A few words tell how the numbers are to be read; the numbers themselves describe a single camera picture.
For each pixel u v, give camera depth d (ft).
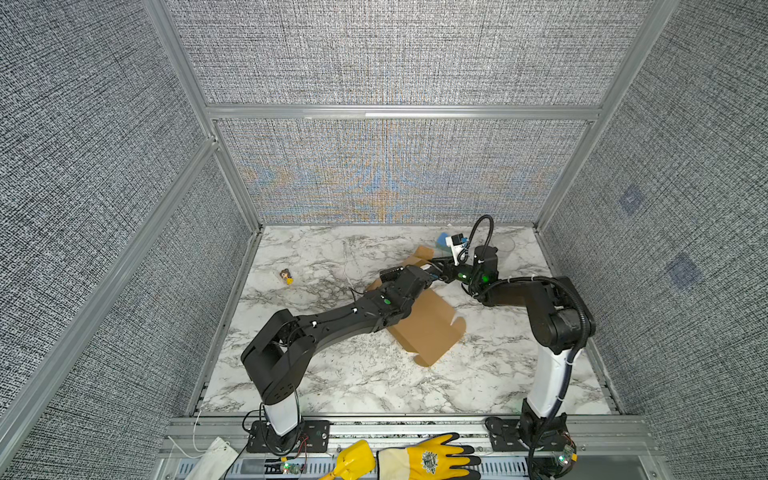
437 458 2.25
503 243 3.59
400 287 2.13
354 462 2.26
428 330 3.02
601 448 2.41
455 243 2.88
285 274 3.38
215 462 2.27
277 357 1.44
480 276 2.64
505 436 2.39
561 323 1.75
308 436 2.40
